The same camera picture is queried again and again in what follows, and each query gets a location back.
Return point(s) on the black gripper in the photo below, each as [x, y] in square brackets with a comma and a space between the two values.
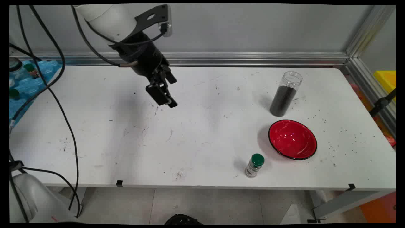
[142, 60]

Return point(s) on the clear jar of black seeds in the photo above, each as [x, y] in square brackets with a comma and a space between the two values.
[283, 101]

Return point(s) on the black tape marker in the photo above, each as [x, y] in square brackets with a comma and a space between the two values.
[119, 183]
[352, 186]

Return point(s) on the green-lidded spice jar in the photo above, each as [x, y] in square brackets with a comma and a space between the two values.
[253, 167]

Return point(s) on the small bottle with green cap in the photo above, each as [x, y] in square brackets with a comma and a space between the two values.
[31, 68]

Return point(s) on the grey metal table leg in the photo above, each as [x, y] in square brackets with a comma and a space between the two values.
[345, 202]
[83, 193]

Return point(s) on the black chair base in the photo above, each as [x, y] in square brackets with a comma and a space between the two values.
[183, 220]

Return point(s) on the red bowl with black rim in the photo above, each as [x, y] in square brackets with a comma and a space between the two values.
[292, 139]

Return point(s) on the empty clear glass jar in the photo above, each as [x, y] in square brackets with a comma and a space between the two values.
[15, 71]

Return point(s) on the green jar lid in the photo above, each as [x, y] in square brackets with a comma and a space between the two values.
[14, 94]

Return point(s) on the yellow plastic bin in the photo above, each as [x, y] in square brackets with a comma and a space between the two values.
[386, 80]

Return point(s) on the orange box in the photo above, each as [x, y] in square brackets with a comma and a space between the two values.
[379, 209]

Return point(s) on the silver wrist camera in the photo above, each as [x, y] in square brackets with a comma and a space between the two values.
[168, 19]

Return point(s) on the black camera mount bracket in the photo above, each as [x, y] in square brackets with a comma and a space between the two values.
[148, 19]

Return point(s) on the aluminium frame rail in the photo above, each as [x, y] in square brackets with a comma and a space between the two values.
[359, 77]
[253, 58]

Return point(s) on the aluminium frame post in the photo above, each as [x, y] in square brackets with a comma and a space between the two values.
[364, 34]

